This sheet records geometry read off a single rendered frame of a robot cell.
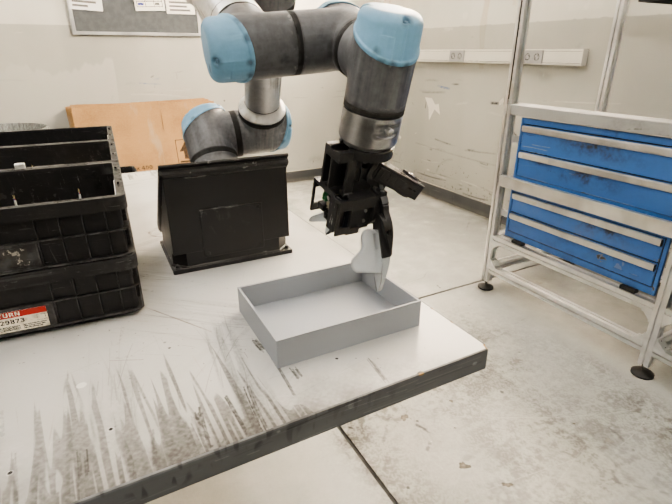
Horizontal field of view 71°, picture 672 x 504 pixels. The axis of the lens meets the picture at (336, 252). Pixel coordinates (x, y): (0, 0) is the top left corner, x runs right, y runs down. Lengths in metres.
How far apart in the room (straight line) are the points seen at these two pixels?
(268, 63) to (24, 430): 0.56
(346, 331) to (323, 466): 0.84
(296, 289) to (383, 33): 0.55
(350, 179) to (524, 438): 1.30
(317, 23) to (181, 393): 0.53
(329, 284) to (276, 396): 0.33
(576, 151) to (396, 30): 1.69
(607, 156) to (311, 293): 1.44
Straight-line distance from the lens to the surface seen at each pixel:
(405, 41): 0.55
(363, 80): 0.56
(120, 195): 0.87
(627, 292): 2.12
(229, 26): 0.60
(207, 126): 1.21
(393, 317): 0.82
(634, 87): 3.04
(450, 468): 1.60
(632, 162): 2.05
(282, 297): 0.93
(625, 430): 1.92
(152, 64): 4.15
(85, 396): 0.79
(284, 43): 0.61
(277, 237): 1.13
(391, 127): 0.59
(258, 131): 1.21
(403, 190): 0.68
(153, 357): 0.83
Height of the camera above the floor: 1.15
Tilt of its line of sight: 23 degrees down
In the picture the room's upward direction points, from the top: straight up
